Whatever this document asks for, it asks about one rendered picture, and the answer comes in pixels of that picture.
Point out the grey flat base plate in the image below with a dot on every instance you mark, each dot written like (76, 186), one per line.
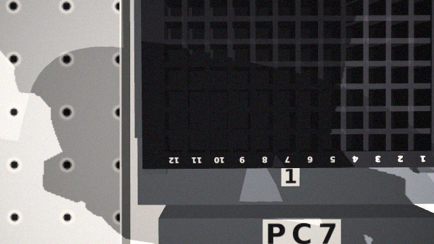
(59, 122)

